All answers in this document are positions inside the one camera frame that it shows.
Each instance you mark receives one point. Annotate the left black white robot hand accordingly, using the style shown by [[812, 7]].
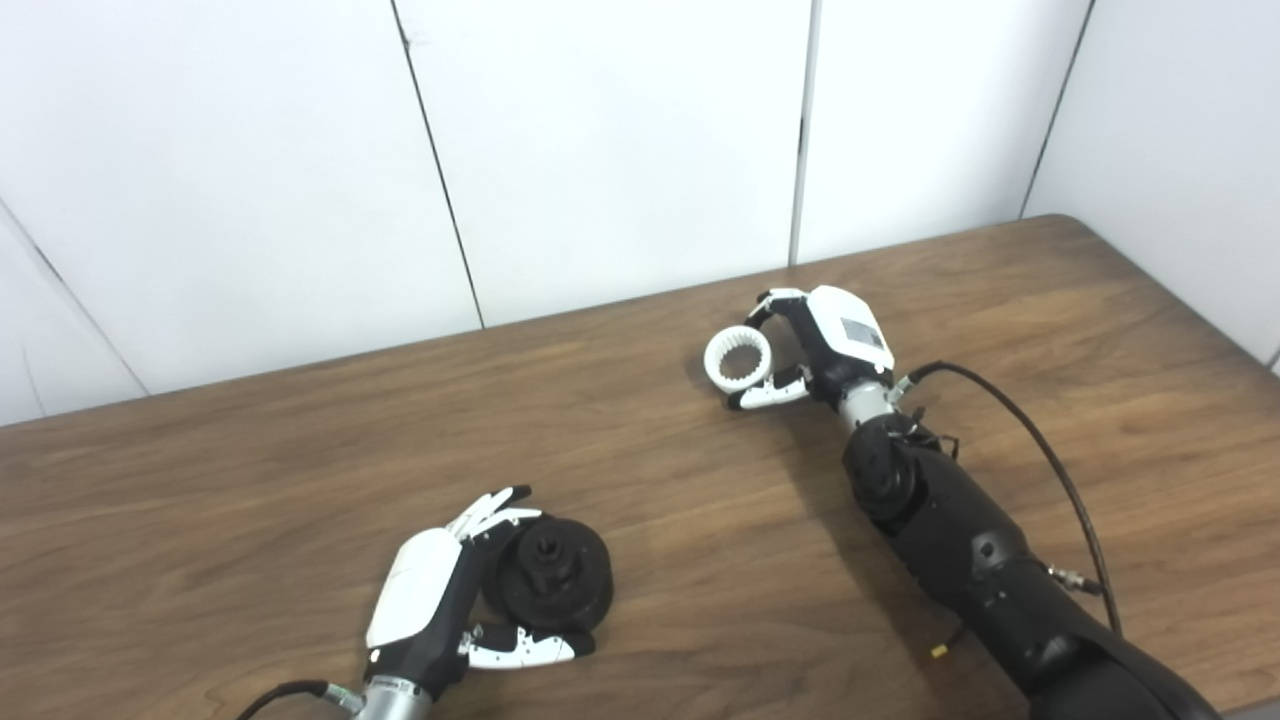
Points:
[[415, 600]]

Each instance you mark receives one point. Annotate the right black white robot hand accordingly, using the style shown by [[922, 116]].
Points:
[[845, 345]]

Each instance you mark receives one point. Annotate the round black plastic part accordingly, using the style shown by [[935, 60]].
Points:
[[570, 590]]

